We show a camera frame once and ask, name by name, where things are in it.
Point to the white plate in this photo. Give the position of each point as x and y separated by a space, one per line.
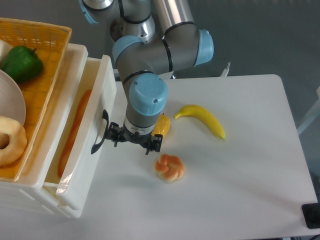
12 102

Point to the yellow toy banana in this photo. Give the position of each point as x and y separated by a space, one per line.
205 116

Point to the knotted toy bread roll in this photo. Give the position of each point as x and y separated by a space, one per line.
169 168

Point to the white frame at right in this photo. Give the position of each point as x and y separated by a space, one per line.
310 115

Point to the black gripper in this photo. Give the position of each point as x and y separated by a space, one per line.
117 134

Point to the orange toy baguette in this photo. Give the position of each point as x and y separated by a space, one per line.
73 132

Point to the green toy bell pepper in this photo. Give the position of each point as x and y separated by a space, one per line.
22 64

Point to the white drawer cabinet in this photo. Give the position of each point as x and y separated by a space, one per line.
30 192

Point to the black device at edge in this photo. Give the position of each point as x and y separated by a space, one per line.
311 214

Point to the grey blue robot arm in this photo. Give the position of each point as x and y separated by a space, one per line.
147 93

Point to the white toy vegetable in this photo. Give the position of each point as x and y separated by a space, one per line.
4 50

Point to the yellow woven basket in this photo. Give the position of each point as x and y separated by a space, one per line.
51 42

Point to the yellow toy bell pepper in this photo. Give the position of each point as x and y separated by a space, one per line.
162 126

